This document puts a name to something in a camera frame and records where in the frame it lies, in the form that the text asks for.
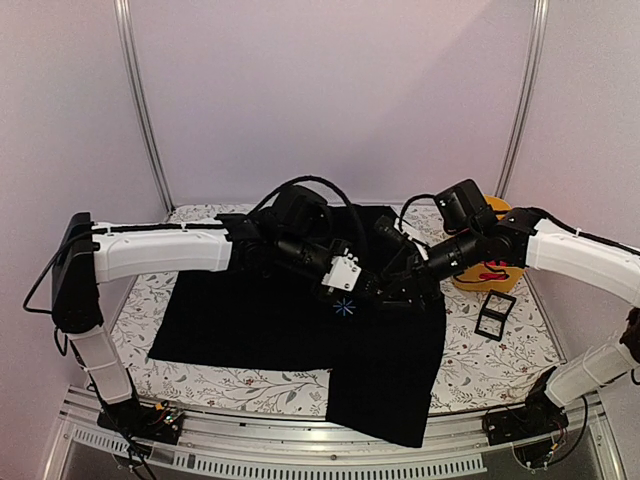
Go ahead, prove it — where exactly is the aluminium corner post right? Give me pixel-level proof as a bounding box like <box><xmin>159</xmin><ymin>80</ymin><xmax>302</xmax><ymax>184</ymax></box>
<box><xmin>495</xmin><ymin>0</ymin><xmax>550</xmax><ymax>199</ymax></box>

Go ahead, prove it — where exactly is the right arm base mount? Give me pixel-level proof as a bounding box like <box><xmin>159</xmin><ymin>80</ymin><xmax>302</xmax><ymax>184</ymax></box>
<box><xmin>482</xmin><ymin>395</ymin><xmax>569</xmax><ymax>446</ymax></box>

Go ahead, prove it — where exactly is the black brooch display box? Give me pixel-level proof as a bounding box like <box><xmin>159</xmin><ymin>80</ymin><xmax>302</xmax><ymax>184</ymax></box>
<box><xmin>474</xmin><ymin>290</ymin><xmax>516</xmax><ymax>341</ymax></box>

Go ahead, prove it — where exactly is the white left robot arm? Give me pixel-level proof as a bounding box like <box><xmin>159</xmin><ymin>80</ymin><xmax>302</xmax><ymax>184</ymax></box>
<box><xmin>50</xmin><ymin>180</ymin><xmax>375</xmax><ymax>434</ymax></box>

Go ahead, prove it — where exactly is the magenta cloth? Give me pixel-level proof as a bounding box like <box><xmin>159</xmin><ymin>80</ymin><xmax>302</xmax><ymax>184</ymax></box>
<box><xmin>479</xmin><ymin>261</ymin><xmax>509</xmax><ymax>281</ymax></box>

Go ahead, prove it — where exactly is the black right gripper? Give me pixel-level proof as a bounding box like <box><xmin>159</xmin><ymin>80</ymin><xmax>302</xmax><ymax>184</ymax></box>
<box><xmin>373</xmin><ymin>226</ymin><xmax>483</xmax><ymax>313</ymax></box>

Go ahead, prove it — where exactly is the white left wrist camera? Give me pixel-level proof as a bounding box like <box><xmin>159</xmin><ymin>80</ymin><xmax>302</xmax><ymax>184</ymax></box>
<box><xmin>321</xmin><ymin>252</ymin><xmax>362</xmax><ymax>292</ymax></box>

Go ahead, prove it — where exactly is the floral tablecloth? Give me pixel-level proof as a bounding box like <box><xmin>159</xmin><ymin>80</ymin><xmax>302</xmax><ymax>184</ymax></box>
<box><xmin>112</xmin><ymin>273</ymin><xmax>563</xmax><ymax>417</ymax></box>

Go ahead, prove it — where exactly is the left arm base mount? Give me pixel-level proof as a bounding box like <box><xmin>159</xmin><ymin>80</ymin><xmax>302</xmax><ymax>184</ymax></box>
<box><xmin>97</xmin><ymin>397</ymin><xmax>184</xmax><ymax>445</ymax></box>

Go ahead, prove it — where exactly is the aluminium front rail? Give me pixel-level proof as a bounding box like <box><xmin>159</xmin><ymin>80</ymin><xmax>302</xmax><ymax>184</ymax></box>
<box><xmin>39</xmin><ymin>387</ymin><xmax>635</xmax><ymax>479</ymax></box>

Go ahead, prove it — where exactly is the aluminium corner post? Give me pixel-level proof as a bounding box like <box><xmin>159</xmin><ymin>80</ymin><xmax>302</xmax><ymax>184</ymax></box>
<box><xmin>495</xmin><ymin>0</ymin><xmax>550</xmax><ymax>199</ymax></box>
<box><xmin>113</xmin><ymin>0</ymin><xmax>175</xmax><ymax>213</ymax></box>

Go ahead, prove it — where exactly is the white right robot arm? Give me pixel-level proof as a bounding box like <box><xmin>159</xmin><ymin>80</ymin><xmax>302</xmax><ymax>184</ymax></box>
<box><xmin>376</xmin><ymin>179</ymin><xmax>639</xmax><ymax>436</ymax></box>

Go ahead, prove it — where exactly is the black t-shirt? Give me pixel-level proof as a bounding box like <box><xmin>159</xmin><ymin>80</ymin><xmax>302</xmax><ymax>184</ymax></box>
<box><xmin>146</xmin><ymin>202</ymin><xmax>447</xmax><ymax>449</ymax></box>

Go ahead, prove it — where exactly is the aluminium corner post left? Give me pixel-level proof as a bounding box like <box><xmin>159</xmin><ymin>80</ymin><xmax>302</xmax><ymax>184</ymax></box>
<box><xmin>113</xmin><ymin>0</ymin><xmax>175</xmax><ymax>213</ymax></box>

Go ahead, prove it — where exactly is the yellow plastic basket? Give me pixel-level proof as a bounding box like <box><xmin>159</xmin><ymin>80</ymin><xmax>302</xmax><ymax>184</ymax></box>
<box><xmin>451</xmin><ymin>196</ymin><xmax>526</xmax><ymax>293</ymax></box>

